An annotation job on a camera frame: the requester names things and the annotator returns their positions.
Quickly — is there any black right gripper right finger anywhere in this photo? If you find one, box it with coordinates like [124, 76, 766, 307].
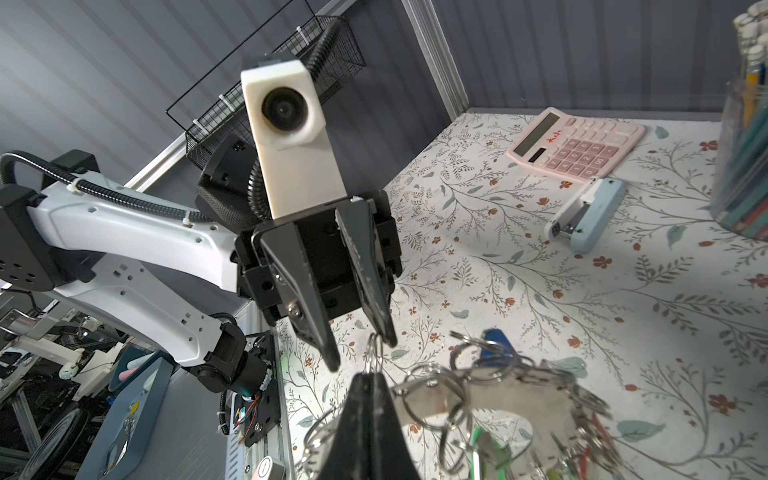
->
[371, 373, 420, 480]

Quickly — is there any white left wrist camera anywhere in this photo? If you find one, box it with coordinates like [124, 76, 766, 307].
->
[240, 53, 347, 219]

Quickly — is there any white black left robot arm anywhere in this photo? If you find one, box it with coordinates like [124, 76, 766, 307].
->
[1, 150, 402, 397]

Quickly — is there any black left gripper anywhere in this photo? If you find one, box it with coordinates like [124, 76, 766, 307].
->
[233, 190, 403, 372]

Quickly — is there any light blue stapler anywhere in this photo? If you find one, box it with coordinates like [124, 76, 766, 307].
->
[544, 177, 627, 254]

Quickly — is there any round metal key organizer plate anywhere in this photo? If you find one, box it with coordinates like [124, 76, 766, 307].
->
[299, 328, 625, 480]

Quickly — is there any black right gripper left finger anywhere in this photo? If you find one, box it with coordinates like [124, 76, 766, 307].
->
[317, 373, 373, 480]

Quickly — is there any pink desk calculator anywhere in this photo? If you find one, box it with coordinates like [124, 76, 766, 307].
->
[506, 107, 646, 183]

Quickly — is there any clear pen cup with pens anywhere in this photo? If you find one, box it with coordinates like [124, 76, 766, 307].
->
[710, 1, 767, 242]

